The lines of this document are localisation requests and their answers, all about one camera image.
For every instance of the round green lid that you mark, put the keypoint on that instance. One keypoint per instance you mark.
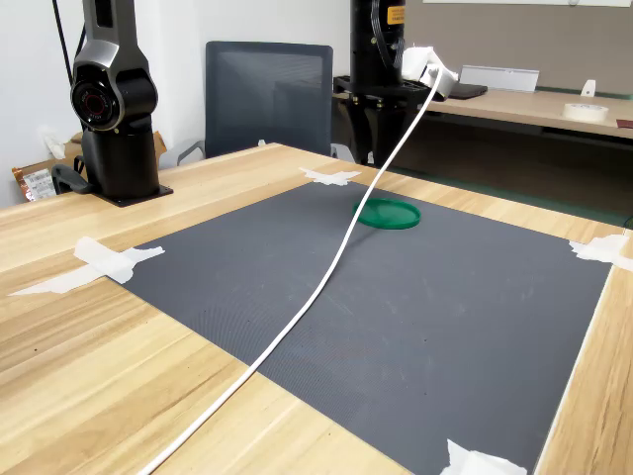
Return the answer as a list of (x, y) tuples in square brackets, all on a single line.
[(395, 215)]

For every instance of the white tape piece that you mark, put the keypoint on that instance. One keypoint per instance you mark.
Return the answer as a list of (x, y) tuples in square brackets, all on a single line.
[(470, 462), (106, 262), (329, 176), (601, 250)]

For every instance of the black laptop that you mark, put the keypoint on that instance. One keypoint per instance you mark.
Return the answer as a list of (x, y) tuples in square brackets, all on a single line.
[(470, 90)]

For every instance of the dark blue office chair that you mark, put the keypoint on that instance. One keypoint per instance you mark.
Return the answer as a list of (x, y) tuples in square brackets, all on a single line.
[(267, 99)]

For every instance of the grey partition panel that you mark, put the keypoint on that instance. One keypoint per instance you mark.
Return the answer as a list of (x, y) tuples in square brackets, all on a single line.
[(494, 34)]

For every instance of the pale wooden background desk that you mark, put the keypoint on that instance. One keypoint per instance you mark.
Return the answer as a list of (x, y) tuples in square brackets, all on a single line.
[(519, 106)]

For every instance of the white tape roll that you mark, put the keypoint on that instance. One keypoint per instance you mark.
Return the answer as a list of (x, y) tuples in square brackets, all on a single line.
[(569, 113)]

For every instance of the dark grey mat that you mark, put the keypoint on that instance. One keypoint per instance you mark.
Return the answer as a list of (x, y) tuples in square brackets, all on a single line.
[(395, 346)]

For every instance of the dark red booklet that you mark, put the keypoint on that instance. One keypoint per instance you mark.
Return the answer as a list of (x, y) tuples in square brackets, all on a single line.
[(624, 123)]

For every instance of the white crumpled tissue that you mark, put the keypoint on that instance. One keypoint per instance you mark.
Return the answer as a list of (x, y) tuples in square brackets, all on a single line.
[(52, 143)]

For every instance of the brown packet white label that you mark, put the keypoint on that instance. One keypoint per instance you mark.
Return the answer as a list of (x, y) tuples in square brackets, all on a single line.
[(32, 184)]

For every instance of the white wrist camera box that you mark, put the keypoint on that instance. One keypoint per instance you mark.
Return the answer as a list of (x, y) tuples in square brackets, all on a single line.
[(420, 62)]

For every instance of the small white bracket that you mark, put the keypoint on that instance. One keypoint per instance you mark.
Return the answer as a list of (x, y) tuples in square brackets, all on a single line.
[(587, 88)]

